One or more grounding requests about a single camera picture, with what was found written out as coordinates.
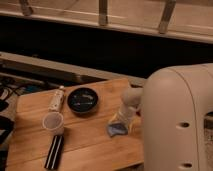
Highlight metal railing post right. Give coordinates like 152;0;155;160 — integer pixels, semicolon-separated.
158;0;176;34

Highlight wooden cutting board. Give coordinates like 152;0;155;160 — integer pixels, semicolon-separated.
6;78;143;171

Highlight black ceramic bowl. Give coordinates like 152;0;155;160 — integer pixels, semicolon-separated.
67;87;99;115

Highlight metal railing post middle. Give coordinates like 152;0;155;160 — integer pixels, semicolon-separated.
99;0;108;26

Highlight white tube bottle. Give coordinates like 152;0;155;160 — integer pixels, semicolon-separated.
49;86;65;112

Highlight metal railing post left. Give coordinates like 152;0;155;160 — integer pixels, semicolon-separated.
19;0;33;16

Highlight metal railing post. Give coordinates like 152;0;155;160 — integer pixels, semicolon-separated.
158;0;176;34
19;0;33;16
99;0;108;26

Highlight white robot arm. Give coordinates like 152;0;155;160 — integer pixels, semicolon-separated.
118;63;213;171

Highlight black white striped bar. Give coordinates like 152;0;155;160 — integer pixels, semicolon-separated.
44;135;64;170

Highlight clear plastic cup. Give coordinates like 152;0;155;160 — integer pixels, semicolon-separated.
42;112;64;135

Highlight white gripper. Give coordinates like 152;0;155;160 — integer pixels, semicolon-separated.
116;104;137;125

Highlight black cables at left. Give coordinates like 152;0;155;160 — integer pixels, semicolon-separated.
0;76;21;171

